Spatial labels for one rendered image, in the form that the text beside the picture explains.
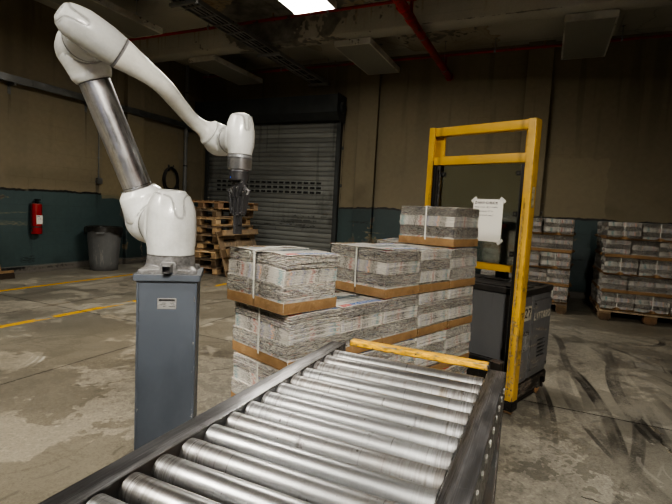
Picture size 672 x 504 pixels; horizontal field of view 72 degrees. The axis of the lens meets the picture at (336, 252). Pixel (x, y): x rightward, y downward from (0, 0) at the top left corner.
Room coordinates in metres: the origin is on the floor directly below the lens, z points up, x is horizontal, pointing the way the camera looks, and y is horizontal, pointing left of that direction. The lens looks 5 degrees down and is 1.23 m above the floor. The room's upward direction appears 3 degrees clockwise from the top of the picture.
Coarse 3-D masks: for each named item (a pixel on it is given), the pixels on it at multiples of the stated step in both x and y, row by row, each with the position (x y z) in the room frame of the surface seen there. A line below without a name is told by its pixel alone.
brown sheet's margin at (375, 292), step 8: (336, 280) 2.33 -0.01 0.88; (336, 288) 2.33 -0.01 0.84; (344, 288) 2.29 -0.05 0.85; (352, 288) 2.26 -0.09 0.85; (360, 288) 2.22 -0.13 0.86; (368, 288) 2.19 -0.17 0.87; (376, 288) 2.15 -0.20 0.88; (400, 288) 2.20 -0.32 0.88; (408, 288) 2.25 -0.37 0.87; (416, 288) 2.30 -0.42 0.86; (376, 296) 2.15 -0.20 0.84; (384, 296) 2.12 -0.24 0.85; (392, 296) 2.16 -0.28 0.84
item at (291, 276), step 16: (272, 256) 1.74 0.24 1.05; (288, 256) 1.68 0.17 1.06; (304, 256) 1.74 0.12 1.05; (320, 256) 1.80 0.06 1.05; (336, 256) 1.86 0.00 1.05; (272, 272) 1.73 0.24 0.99; (288, 272) 1.69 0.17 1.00; (304, 272) 1.75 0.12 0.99; (320, 272) 1.81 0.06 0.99; (272, 288) 1.72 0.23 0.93; (288, 288) 1.70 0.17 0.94; (304, 288) 1.76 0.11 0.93; (320, 288) 1.82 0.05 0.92
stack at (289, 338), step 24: (240, 312) 1.93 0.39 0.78; (264, 312) 1.81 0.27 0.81; (312, 312) 1.79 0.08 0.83; (336, 312) 1.88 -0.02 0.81; (360, 312) 2.00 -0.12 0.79; (384, 312) 2.13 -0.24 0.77; (408, 312) 2.28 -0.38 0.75; (432, 312) 2.43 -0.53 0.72; (240, 336) 1.92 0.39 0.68; (264, 336) 1.81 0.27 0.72; (288, 336) 1.71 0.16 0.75; (312, 336) 1.79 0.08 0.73; (336, 336) 1.89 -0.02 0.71; (360, 336) 2.01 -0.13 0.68; (384, 336) 2.14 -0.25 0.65; (432, 336) 2.44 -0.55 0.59; (240, 360) 1.92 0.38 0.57; (288, 360) 1.71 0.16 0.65; (408, 360) 2.28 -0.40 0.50; (240, 384) 1.91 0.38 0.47
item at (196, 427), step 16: (320, 352) 1.37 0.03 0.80; (288, 368) 1.22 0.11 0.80; (304, 368) 1.23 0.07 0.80; (256, 384) 1.09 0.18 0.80; (272, 384) 1.10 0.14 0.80; (240, 400) 0.99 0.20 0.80; (256, 400) 1.02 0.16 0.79; (208, 416) 0.91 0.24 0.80; (224, 416) 0.91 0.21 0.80; (176, 432) 0.83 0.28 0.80; (192, 432) 0.84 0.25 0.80; (144, 448) 0.77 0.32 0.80; (160, 448) 0.77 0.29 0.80; (176, 448) 0.79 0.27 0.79; (112, 464) 0.72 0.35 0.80; (128, 464) 0.72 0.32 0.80; (144, 464) 0.72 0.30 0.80; (80, 480) 0.67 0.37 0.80; (96, 480) 0.67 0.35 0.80; (112, 480) 0.67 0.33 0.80; (64, 496) 0.63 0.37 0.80; (80, 496) 0.63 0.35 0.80; (112, 496) 0.67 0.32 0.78
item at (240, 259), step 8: (232, 248) 1.92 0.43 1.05; (240, 248) 1.88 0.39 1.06; (248, 248) 1.86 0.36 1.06; (256, 248) 1.88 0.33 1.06; (272, 248) 1.93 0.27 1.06; (280, 248) 1.95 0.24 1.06; (232, 256) 1.92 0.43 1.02; (240, 256) 1.88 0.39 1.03; (248, 256) 1.85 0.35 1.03; (232, 264) 1.92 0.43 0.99; (240, 264) 1.88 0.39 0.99; (248, 264) 1.84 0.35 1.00; (232, 272) 1.91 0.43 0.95; (240, 272) 1.87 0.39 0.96; (248, 272) 1.83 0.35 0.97; (232, 280) 1.90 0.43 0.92; (240, 280) 1.87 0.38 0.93; (248, 280) 1.83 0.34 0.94; (232, 288) 1.91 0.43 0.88; (240, 288) 1.86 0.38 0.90; (248, 288) 1.82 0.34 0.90
